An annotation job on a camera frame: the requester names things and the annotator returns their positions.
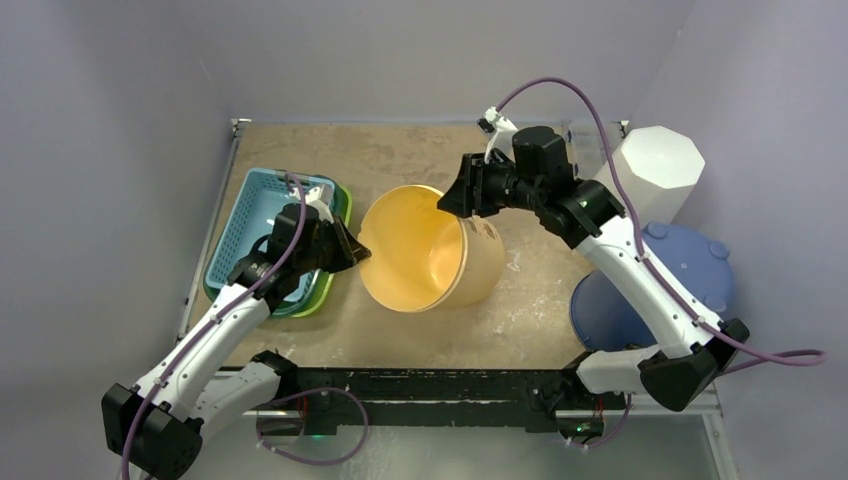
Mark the dark green tray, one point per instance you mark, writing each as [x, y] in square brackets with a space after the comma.
[307, 182]

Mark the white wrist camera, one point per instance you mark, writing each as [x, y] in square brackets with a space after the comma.
[499, 131]
[320, 198]

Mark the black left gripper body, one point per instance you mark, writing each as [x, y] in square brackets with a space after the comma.
[323, 254]

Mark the cream printed bucket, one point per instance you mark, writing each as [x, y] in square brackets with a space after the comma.
[423, 258]

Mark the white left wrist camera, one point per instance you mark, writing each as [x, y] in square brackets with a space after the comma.
[320, 198]

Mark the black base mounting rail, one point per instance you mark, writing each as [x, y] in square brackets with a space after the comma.
[537, 401]

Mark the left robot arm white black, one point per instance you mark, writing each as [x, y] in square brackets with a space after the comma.
[158, 425]

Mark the white octagonal large container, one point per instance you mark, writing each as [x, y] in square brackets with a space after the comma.
[658, 169]

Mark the blue round bucket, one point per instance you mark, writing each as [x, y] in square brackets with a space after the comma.
[604, 320]

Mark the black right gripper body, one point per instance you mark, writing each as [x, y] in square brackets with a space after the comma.
[479, 187]

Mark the clear plastic small box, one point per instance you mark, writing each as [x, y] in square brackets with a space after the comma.
[588, 154]

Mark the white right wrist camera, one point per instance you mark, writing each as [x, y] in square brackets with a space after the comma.
[499, 131]

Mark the light blue perforated basket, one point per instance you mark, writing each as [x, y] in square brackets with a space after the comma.
[263, 194]

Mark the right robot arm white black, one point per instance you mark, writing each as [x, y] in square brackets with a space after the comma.
[694, 345]

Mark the lime green tray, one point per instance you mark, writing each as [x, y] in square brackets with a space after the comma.
[322, 280]

